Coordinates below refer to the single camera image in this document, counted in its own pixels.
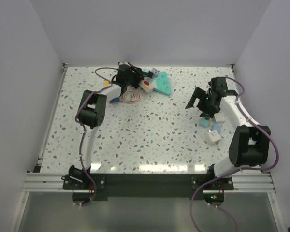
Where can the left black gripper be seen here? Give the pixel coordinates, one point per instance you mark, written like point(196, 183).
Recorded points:
point(138, 76)

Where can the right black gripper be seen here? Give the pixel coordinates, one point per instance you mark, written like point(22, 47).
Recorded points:
point(199, 93)

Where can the teal adapter plug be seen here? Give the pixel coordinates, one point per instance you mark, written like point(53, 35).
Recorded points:
point(204, 123)

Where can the white small adapter plug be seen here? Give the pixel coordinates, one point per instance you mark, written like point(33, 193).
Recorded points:
point(219, 118)

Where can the teal triangular power strip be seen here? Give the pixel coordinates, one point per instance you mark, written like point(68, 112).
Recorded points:
point(161, 84)

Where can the light blue adapter plug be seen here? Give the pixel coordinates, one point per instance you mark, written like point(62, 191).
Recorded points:
point(216, 127)

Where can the white cube tiger sticker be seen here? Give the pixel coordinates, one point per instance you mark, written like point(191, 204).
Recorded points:
point(213, 137)

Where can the blue cube socket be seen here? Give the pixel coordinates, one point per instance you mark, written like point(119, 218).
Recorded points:
point(115, 100)

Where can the beige long power strip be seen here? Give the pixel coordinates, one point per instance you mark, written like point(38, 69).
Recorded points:
point(148, 86)

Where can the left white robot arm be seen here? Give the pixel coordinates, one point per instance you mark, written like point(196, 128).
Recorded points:
point(91, 112)

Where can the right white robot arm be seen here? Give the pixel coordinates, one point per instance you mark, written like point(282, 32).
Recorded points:
point(250, 143)

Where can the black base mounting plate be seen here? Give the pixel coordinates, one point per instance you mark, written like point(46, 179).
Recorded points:
point(101, 187)

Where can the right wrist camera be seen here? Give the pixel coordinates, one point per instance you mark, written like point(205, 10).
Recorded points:
point(218, 86)

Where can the aluminium rail frame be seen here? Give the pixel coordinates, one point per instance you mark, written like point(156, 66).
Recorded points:
point(156, 135)

